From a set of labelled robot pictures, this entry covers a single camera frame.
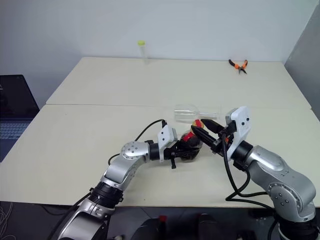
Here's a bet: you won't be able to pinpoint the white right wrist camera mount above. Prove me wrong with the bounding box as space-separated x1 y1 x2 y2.
224 105 252 158

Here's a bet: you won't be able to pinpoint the dark rounded shape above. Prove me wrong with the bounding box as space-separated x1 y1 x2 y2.
196 213 226 240
130 216 176 240

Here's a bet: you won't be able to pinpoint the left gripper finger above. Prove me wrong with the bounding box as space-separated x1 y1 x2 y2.
177 145 201 154
176 152 198 161

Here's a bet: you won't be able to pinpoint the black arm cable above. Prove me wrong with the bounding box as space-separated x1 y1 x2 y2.
216 134 276 209
108 119 168 166

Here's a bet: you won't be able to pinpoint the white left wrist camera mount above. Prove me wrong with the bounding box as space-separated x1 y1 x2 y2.
156 124 179 164

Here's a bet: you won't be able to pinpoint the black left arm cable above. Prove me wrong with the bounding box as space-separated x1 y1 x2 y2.
108 119 168 166

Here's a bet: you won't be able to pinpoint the white cable bundle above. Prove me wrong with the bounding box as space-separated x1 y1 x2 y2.
0 201 16 240

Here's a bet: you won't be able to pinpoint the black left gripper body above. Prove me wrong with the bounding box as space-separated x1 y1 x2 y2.
163 146 181 170

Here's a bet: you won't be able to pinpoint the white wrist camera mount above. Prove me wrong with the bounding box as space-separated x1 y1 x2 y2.
224 105 252 158
156 124 179 164

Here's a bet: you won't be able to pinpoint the clear tube yellow cap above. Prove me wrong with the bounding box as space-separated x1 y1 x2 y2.
136 40 151 65

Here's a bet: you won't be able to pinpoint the dark laptop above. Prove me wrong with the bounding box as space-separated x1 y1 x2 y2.
0 74 41 163

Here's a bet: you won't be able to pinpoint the clear wine glass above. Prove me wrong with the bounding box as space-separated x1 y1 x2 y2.
172 102 224 124

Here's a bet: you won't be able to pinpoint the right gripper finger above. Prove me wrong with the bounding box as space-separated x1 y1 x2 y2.
200 118 226 135
190 127 221 151

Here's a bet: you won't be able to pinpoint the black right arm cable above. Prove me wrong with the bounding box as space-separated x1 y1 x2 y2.
216 134 276 209

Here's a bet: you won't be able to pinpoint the dark drink bottle red label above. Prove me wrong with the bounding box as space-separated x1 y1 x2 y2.
180 119 210 161

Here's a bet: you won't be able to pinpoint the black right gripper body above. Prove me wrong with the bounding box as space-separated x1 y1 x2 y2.
209 120 238 158

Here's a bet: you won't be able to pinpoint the grey partition panel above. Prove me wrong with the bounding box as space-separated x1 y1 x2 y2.
283 6 320 111

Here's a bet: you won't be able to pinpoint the orange handled pliers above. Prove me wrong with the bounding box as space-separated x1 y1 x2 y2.
228 58 249 76

